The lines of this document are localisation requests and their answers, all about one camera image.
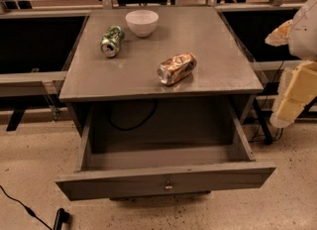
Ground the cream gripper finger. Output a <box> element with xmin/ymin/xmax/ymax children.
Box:
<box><xmin>264</xmin><ymin>20</ymin><xmax>293</xmax><ymax>47</ymax></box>

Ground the grey top drawer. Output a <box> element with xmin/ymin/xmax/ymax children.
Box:
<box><xmin>55</xmin><ymin>102</ymin><xmax>275</xmax><ymax>200</ymax></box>

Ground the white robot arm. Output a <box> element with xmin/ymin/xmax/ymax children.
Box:
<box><xmin>264</xmin><ymin>0</ymin><xmax>317</xmax><ymax>128</ymax></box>

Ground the orange crushed can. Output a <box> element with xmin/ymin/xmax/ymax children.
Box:
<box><xmin>157</xmin><ymin>53</ymin><xmax>197</xmax><ymax>86</ymax></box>

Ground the white bowl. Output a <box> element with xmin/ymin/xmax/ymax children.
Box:
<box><xmin>126</xmin><ymin>10</ymin><xmax>159</xmax><ymax>38</ymax></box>

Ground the grey wooden cabinet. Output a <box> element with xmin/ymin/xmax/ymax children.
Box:
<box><xmin>59</xmin><ymin>6</ymin><xmax>263</xmax><ymax>131</ymax></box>

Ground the green crushed can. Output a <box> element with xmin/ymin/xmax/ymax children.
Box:
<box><xmin>100</xmin><ymin>26</ymin><xmax>125</xmax><ymax>58</ymax></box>

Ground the right metal rail barrier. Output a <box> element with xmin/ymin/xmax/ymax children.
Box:
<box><xmin>218</xmin><ymin>5</ymin><xmax>317</xmax><ymax>144</ymax></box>

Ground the metal rail barrier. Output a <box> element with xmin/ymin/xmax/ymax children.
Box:
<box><xmin>0</xmin><ymin>7</ymin><xmax>90</xmax><ymax>131</ymax></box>
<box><xmin>218</xmin><ymin>5</ymin><xmax>317</xmax><ymax>144</ymax></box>

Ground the black cable inside cabinet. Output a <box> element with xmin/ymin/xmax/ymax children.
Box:
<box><xmin>107</xmin><ymin>98</ymin><xmax>159</xmax><ymax>132</ymax></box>

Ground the left metal rail barrier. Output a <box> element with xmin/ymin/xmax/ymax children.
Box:
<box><xmin>0</xmin><ymin>7</ymin><xmax>90</xmax><ymax>131</ymax></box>

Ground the black cable on floor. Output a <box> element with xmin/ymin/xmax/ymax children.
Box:
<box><xmin>0</xmin><ymin>184</ymin><xmax>71</xmax><ymax>230</ymax></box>

